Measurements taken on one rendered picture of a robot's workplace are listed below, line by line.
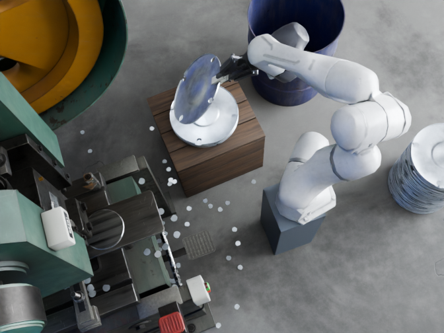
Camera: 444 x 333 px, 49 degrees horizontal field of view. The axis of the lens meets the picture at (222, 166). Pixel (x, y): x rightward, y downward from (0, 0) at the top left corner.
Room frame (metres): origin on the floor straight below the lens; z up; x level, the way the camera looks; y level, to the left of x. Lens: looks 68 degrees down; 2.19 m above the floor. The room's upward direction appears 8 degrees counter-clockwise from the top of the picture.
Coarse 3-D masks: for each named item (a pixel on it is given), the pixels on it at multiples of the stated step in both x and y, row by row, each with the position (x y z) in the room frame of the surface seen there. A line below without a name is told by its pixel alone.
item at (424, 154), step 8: (424, 128) 0.77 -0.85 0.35; (432, 128) 0.77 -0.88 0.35; (440, 128) 0.77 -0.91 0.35; (416, 136) 0.74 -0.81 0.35; (424, 136) 0.74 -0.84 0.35; (432, 136) 0.74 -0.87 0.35; (440, 136) 0.73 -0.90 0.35; (424, 144) 0.71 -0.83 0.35; (432, 144) 0.70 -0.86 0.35; (440, 144) 0.69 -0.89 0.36; (416, 152) 0.68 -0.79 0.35; (424, 152) 0.67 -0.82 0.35; (432, 152) 0.67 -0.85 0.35; (440, 152) 0.66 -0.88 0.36; (416, 160) 0.64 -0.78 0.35; (424, 160) 0.64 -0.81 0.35; (432, 160) 0.63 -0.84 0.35; (440, 160) 0.63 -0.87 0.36; (416, 168) 0.60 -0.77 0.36; (424, 168) 0.60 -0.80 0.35; (432, 168) 0.60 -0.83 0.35; (440, 168) 0.59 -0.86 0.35; (424, 176) 0.57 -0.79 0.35; (432, 176) 0.56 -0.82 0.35; (440, 176) 0.56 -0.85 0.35
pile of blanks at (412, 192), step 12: (408, 144) 0.74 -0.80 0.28; (408, 156) 0.67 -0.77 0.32; (396, 168) 0.69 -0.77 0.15; (408, 168) 0.63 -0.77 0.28; (396, 180) 0.64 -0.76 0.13; (408, 180) 0.60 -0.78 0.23; (420, 180) 0.57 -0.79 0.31; (396, 192) 0.60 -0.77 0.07; (408, 192) 0.56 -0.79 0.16; (420, 192) 0.54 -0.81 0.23; (432, 192) 0.52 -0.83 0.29; (408, 204) 0.54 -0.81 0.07; (420, 204) 0.52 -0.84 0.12; (432, 204) 0.50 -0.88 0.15
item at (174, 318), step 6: (174, 312) 0.14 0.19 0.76; (162, 318) 0.13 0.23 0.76; (168, 318) 0.12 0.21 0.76; (174, 318) 0.12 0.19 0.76; (180, 318) 0.12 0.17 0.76; (162, 324) 0.11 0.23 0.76; (168, 324) 0.11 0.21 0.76; (174, 324) 0.11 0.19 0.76; (180, 324) 0.10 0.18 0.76; (162, 330) 0.10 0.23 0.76; (168, 330) 0.09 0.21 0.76; (174, 330) 0.09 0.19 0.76; (180, 330) 0.09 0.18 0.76
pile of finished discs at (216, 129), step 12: (216, 96) 1.04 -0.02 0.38; (228, 96) 1.03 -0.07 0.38; (216, 108) 0.98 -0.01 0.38; (228, 108) 0.97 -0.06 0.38; (204, 120) 0.93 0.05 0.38; (216, 120) 0.92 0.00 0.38; (228, 120) 0.92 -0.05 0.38; (180, 132) 0.89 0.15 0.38; (192, 132) 0.89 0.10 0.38; (204, 132) 0.88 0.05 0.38; (216, 132) 0.87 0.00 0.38; (228, 132) 0.86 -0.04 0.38; (192, 144) 0.83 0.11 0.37; (204, 144) 0.82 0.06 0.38; (216, 144) 0.83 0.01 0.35
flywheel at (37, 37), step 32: (32, 0) 0.78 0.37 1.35; (64, 0) 0.79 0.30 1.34; (96, 0) 0.78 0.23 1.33; (0, 32) 0.76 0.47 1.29; (32, 32) 0.77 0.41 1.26; (64, 32) 0.79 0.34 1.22; (96, 32) 0.77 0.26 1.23; (32, 64) 0.76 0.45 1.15; (64, 64) 0.76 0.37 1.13; (32, 96) 0.73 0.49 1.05; (64, 96) 0.74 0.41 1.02
